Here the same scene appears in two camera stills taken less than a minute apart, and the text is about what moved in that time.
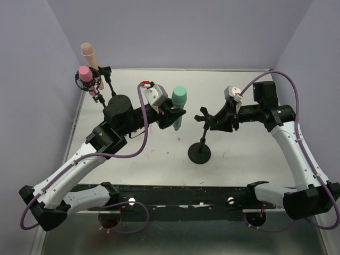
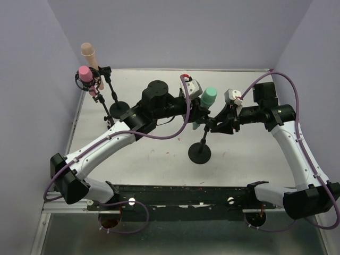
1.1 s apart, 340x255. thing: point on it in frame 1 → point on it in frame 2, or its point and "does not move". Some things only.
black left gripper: (163, 118) → (196, 114)
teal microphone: (179, 98) → (207, 99)
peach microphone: (88, 50) does not move
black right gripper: (229, 118) does not move
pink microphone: (85, 75) does not move
